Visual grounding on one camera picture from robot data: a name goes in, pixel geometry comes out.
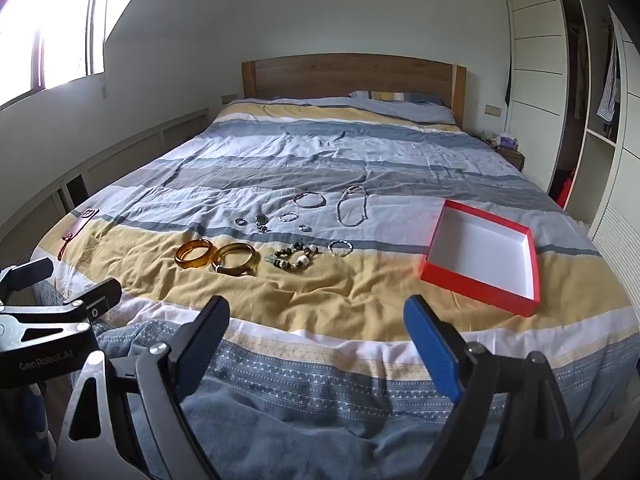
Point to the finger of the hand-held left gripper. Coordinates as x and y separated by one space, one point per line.
30 272
85 300

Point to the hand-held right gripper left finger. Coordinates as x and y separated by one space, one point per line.
200 350

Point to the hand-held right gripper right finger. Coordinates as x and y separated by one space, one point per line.
430 345

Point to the orange amber bangle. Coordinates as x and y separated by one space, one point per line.
179 256

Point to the red jewelry box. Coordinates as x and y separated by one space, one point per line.
480 255

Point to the brown green bangle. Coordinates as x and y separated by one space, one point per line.
250 260

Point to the silver wristwatch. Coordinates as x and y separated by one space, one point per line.
260 219

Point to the thin silver bangle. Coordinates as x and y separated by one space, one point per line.
295 200

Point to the wooden nightstand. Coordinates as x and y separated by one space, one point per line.
511 157

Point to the red bag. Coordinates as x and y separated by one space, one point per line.
565 187

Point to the striped blue yellow duvet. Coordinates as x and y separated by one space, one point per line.
300 160

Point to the purple tissue box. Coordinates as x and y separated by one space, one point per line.
506 140

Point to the striped pillow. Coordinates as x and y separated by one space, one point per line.
400 107

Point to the window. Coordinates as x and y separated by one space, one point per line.
60 35

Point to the wooden headboard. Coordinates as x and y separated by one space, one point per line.
350 75

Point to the white wardrobe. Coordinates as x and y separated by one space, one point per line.
537 60

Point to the hanging striped shirt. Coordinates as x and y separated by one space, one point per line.
607 95

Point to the low white wall cabinet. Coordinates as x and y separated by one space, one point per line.
100 160

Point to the wall switch plate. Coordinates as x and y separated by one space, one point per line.
492 109

